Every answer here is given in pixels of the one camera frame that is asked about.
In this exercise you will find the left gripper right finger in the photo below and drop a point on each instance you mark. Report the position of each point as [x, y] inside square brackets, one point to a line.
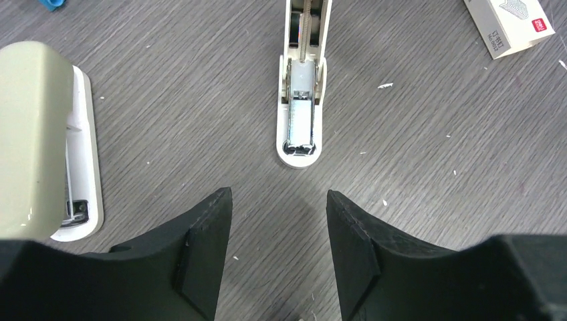
[383, 273]

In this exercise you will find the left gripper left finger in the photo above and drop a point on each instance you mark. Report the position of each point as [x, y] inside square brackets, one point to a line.
[171, 272]

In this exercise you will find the beige white stapler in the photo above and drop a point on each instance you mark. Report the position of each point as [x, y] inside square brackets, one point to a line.
[50, 172]

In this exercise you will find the white staple remover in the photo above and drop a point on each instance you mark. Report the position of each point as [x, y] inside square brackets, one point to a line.
[302, 76]

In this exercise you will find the white staple box sleeve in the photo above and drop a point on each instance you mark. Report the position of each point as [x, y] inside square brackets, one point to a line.
[509, 26]

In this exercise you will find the blue green brick stack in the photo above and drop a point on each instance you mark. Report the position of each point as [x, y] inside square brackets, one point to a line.
[52, 5]

